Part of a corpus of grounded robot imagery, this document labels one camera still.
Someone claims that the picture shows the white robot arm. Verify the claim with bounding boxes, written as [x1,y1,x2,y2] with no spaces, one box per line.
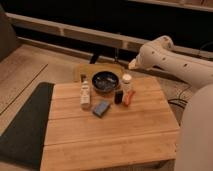
[129,35,213,171]

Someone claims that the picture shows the dark ceramic bowl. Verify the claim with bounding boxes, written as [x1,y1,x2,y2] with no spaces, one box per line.
[92,71,119,93]

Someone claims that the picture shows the black eraser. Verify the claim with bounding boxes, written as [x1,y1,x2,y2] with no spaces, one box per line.
[114,90,123,104]

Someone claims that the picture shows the white bottle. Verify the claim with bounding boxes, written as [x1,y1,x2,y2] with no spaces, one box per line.
[80,80,91,109]

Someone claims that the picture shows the orange carrot toy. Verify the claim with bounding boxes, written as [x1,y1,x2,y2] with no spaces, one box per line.
[123,90,135,106]

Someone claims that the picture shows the blue sponge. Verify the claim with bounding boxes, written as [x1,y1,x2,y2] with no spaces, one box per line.
[92,100,110,118]

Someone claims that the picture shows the dark green floor mat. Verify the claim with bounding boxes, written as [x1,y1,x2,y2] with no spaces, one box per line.
[0,82,54,170]

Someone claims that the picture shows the grey couch corner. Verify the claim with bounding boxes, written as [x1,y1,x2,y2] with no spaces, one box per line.
[0,5,20,62]

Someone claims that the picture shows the black cables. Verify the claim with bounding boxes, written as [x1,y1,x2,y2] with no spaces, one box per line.
[167,87,193,109]

